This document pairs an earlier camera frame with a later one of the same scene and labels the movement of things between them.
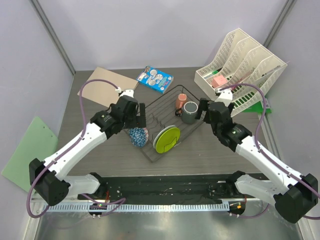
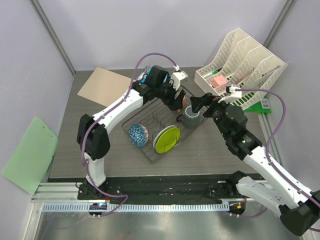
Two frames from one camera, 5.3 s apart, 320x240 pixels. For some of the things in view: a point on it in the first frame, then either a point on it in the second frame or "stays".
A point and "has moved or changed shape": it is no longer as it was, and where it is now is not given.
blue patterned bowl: x=139 y=136 stays
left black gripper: x=142 y=120 → x=173 y=103
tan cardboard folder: x=104 y=93 stays
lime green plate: x=167 y=140 stays
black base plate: x=166 y=187 stays
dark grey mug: x=188 y=112 has moved or changed shape
